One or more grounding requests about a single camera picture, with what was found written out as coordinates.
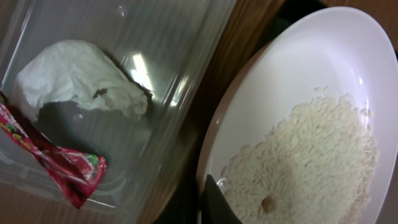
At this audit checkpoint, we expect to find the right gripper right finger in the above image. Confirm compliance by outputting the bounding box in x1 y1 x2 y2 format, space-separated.
201 175 242 224

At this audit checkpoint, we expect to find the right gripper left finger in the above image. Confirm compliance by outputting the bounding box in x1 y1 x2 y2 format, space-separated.
153 177 198 224

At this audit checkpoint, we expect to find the red silver snack wrapper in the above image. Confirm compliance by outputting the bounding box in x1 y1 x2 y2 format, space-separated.
1 94 107 209

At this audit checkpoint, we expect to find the large white dinner plate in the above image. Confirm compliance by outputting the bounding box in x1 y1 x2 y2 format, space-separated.
196 7 397 224

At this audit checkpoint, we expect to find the white napkin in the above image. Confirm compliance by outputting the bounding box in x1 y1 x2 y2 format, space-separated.
9 40 148 121

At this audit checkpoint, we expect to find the pile of rice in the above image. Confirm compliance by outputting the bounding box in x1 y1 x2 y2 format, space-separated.
223 93 379 223

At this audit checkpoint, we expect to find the clear plastic storage bin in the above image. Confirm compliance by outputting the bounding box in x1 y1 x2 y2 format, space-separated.
1 0 234 223

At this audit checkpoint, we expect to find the black plastic tray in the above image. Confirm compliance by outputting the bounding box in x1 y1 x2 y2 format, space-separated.
254 0 327 52

